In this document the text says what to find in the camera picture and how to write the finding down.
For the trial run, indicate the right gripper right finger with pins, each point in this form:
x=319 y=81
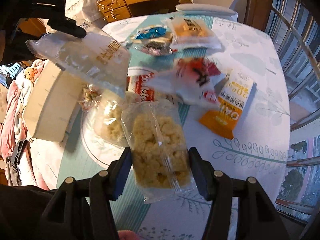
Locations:
x=257 y=216

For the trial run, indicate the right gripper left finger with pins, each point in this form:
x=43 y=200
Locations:
x=80 y=209

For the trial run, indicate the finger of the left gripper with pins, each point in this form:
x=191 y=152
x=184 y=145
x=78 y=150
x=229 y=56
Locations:
x=68 y=26

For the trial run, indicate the clear large snack bag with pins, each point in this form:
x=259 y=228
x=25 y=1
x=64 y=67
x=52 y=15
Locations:
x=97 y=58

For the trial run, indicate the blue snack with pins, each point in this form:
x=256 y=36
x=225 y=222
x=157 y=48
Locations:
x=152 y=34

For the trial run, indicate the red snowflake cookie packet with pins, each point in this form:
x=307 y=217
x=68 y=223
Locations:
x=136 y=83

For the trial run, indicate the puffed rice snack packet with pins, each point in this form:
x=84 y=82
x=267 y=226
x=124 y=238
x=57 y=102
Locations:
x=158 y=149

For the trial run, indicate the orange pastry snack bag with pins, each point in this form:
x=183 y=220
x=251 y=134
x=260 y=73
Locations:
x=191 y=33

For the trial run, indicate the white storage bin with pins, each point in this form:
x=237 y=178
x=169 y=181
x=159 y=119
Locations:
x=51 y=103

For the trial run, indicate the wooden desk with drawers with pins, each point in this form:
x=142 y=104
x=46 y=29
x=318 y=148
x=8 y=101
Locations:
x=122 y=9

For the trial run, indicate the clear glass plate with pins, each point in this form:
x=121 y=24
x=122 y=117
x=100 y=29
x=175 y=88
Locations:
x=98 y=149

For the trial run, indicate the pink blanket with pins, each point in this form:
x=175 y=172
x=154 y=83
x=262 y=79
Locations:
x=15 y=148

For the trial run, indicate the dark wrapped candy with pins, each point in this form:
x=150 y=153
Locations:
x=155 y=48

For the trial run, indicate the patterned teal tablecloth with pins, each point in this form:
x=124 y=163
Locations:
x=248 y=137

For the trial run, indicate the orange oat bar packet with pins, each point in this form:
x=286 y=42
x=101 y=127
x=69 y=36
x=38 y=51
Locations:
x=231 y=101

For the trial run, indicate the red white snack bag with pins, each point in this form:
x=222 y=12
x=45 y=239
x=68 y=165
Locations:
x=193 y=80

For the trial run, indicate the metal window grille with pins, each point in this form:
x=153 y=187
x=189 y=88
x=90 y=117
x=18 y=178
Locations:
x=295 y=34

